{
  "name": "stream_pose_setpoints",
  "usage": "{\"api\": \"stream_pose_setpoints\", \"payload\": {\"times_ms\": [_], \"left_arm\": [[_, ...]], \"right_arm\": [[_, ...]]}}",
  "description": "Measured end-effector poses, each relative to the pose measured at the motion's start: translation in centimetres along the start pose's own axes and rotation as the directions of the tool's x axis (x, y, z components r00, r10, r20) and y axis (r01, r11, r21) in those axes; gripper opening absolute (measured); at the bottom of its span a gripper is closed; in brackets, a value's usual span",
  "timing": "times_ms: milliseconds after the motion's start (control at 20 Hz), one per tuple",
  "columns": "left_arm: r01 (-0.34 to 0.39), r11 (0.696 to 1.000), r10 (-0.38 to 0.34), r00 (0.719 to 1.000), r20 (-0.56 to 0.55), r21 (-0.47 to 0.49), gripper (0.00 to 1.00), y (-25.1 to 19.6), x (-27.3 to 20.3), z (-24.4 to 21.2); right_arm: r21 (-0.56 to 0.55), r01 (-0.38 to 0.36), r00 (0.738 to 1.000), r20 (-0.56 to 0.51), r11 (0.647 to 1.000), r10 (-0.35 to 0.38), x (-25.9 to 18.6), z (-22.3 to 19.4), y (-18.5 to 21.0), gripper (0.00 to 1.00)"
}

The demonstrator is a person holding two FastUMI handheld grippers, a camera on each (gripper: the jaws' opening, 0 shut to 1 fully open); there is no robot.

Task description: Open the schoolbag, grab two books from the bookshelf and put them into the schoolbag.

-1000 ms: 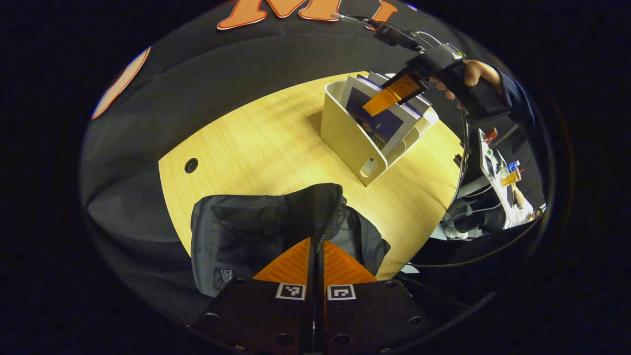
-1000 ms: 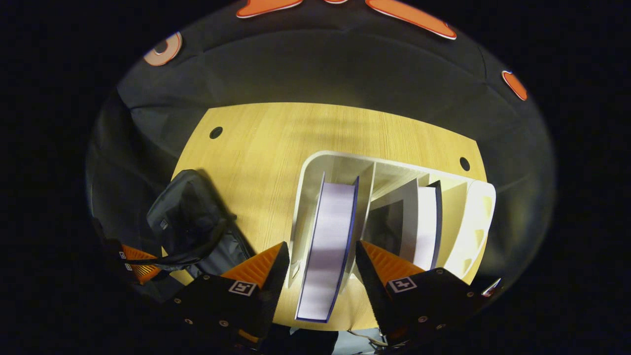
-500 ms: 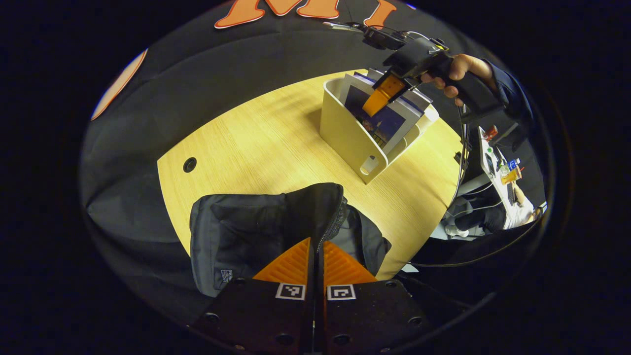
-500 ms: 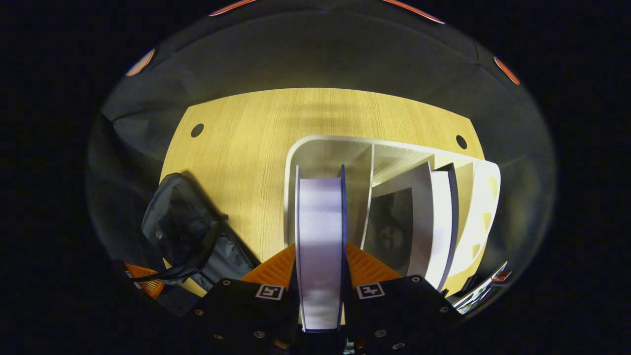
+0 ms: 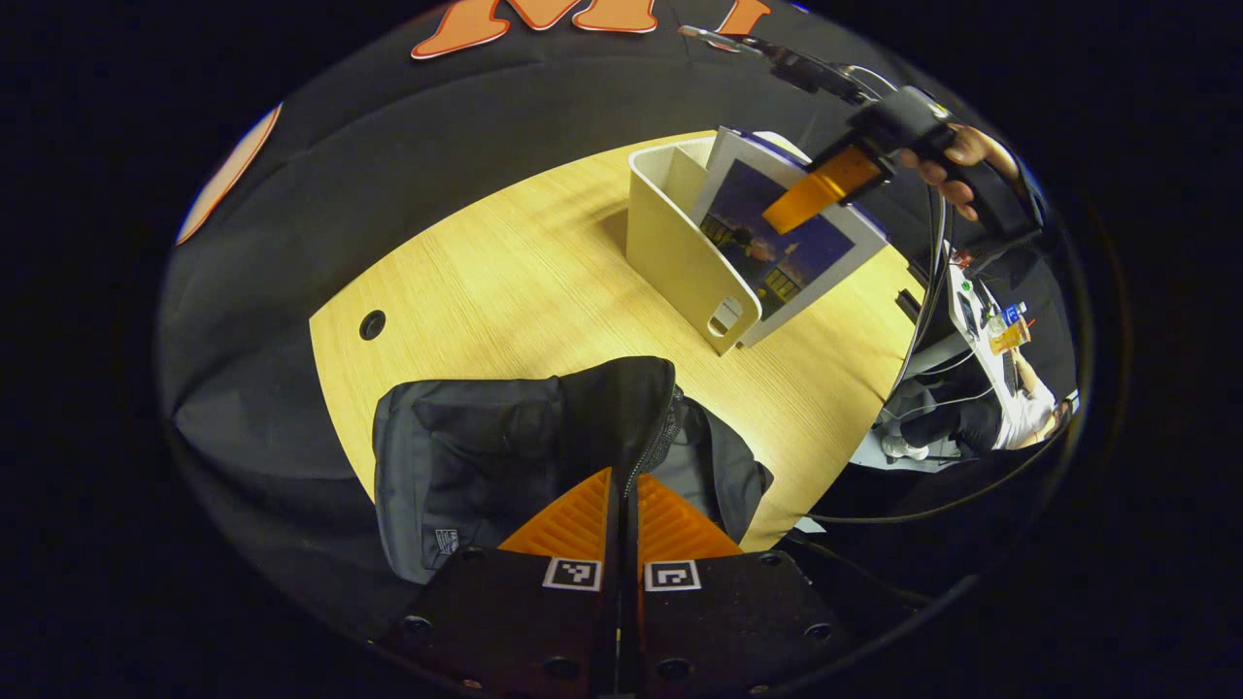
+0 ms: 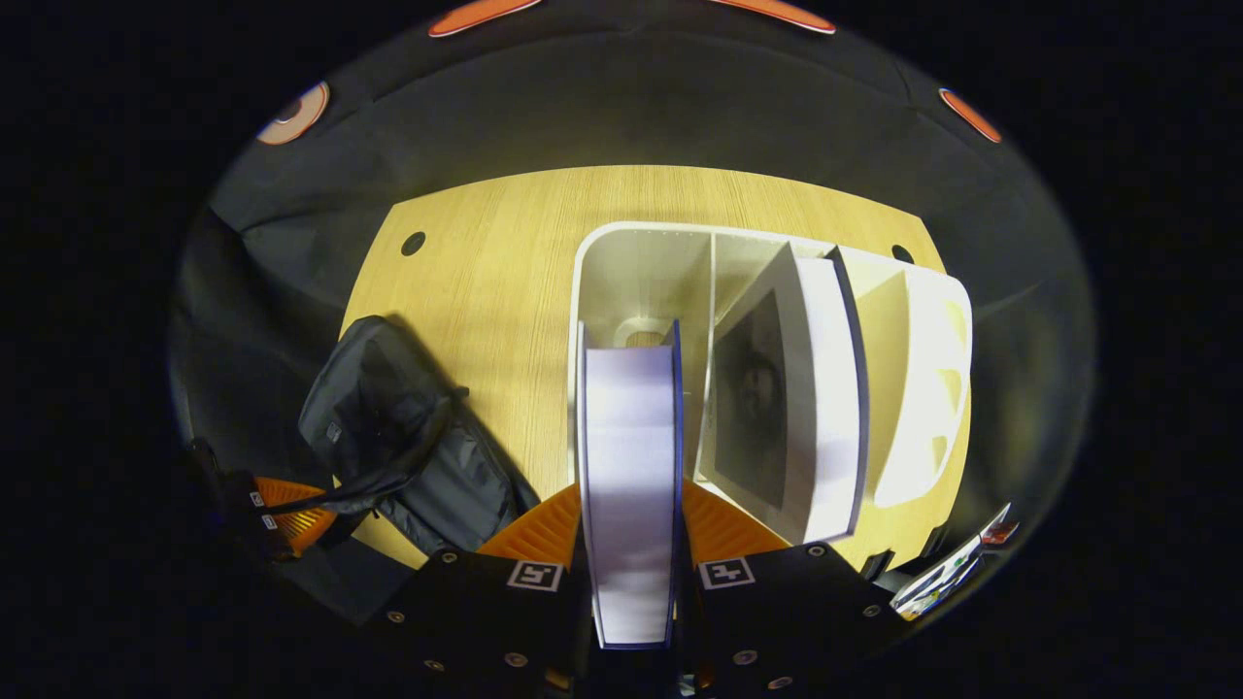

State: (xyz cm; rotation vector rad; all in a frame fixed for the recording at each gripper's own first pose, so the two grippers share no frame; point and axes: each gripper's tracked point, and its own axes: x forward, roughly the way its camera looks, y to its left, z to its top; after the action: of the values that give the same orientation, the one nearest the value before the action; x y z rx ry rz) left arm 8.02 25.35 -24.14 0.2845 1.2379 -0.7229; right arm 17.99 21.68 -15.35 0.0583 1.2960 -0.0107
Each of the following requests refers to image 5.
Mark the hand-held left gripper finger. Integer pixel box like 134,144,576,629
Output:
374,468,623,696
621,474,857,696

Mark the blue cover book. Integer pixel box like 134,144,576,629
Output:
688,126,890,350

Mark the white bookshelf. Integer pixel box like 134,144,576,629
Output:
624,134,813,357

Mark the black schoolbag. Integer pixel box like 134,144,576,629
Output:
372,355,776,586

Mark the white desk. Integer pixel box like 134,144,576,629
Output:
945,260,1038,401

